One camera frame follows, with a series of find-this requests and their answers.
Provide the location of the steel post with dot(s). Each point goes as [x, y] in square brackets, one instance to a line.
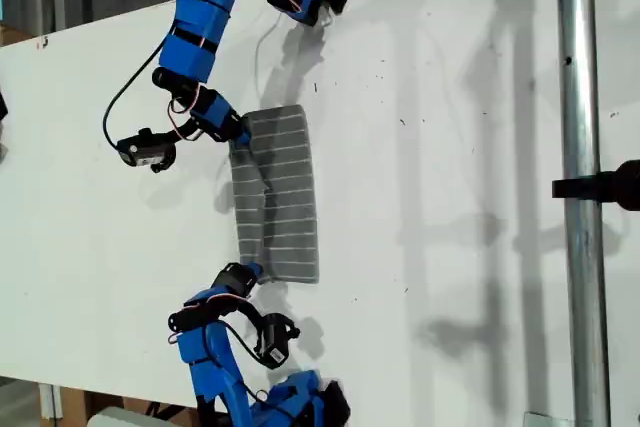
[580, 97]

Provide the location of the grey striped towel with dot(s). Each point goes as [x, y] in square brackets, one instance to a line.
[287, 197]

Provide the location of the black object at table edge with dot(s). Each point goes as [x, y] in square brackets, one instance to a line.
[3, 107]

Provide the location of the camera black stalk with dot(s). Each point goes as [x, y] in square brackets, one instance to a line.
[175, 131]
[252, 312]

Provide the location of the white plastic container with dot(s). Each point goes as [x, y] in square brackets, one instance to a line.
[125, 418]

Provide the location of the black clamp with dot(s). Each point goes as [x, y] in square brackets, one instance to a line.
[600, 186]

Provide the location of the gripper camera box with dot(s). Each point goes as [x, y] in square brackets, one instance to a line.
[145, 152]
[275, 342]

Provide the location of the white metal bracket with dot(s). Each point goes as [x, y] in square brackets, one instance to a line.
[50, 399]

